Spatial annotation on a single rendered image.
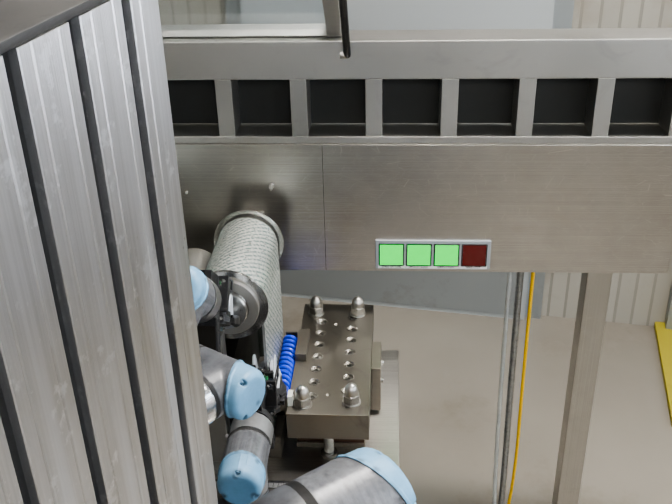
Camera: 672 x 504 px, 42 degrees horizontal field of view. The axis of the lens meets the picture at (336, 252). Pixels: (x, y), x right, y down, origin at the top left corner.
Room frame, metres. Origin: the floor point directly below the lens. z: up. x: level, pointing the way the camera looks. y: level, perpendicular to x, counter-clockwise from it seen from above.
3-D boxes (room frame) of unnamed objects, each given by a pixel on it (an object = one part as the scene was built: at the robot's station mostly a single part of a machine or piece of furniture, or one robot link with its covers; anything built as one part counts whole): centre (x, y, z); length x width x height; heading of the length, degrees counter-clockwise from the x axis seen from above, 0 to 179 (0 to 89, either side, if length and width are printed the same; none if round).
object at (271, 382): (1.25, 0.15, 1.12); 0.12 x 0.08 x 0.09; 176
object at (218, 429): (1.33, 0.24, 1.05); 0.06 x 0.05 x 0.31; 176
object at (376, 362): (1.52, -0.08, 0.97); 0.10 x 0.03 x 0.11; 176
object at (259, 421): (1.17, 0.16, 1.11); 0.08 x 0.05 x 0.08; 86
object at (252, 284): (1.37, 0.20, 1.25); 0.15 x 0.01 x 0.15; 86
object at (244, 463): (1.09, 0.16, 1.11); 0.11 x 0.08 x 0.09; 176
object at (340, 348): (1.51, 0.01, 1.00); 0.40 x 0.16 x 0.06; 176
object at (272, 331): (1.48, 0.13, 1.11); 0.23 x 0.01 x 0.18; 176
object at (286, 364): (1.48, 0.11, 1.03); 0.21 x 0.04 x 0.03; 176
